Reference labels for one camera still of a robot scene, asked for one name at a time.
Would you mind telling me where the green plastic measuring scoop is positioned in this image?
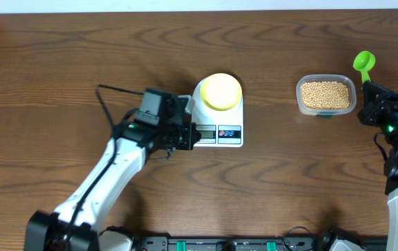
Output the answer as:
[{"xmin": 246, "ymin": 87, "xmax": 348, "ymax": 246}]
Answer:
[{"xmin": 353, "ymin": 50, "xmax": 376, "ymax": 84}]

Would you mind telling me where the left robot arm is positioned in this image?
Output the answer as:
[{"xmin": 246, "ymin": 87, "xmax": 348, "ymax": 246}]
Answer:
[{"xmin": 24, "ymin": 121, "xmax": 201, "ymax": 250}]

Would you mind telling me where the white digital kitchen scale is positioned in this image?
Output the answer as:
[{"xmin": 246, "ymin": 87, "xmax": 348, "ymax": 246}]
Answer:
[{"xmin": 192, "ymin": 77, "xmax": 244, "ymax": 148}]

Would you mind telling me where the yellow plastic bowl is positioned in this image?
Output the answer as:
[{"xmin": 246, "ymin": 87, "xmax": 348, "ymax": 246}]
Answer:
[{"xmin": 200, "ymin": 73, "xmax": 242, "ymax": 112}]

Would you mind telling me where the green tape label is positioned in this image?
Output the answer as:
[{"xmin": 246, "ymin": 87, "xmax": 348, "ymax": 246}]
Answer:
[{"xmin": 316, "ymin": 114, "xmax": 333, "ymax": 119}]

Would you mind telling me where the pile of dried soybeans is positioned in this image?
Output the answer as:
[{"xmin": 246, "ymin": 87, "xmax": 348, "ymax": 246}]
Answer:
[{"xmin": 300, "ymin": 81, "xmax": 350, "ymax": 109}]

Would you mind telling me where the clear plastic bean container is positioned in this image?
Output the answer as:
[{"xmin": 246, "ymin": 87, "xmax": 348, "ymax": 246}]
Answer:
[{"xmin": 296, "ymin": 75, "xmax": 356, "ymax": 116}]

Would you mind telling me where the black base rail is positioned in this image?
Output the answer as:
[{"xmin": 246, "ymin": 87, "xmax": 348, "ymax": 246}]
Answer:
[{"xmin": 97, "ymin": 226, "xmax": 390, "ymax": 251}]

